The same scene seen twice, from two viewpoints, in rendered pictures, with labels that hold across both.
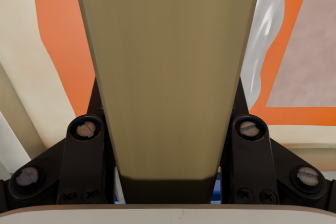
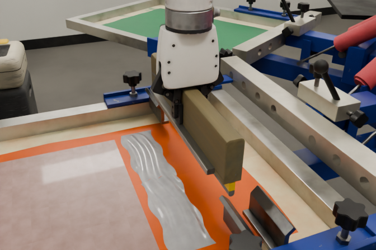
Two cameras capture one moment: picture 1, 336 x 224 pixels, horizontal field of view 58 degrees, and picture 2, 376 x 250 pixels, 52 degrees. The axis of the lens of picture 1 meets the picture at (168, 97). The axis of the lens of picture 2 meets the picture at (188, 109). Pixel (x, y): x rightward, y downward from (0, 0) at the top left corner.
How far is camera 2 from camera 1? 0.57 m
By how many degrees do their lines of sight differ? 23
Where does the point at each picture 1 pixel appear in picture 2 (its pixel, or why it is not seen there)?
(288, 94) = (107, 146)
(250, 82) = (130, 145)
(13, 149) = (223, 99)
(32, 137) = (217, 106)
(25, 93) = not seen: hidden behind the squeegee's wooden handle
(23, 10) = not seen: hidden behind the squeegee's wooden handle
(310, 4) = (124, 173)
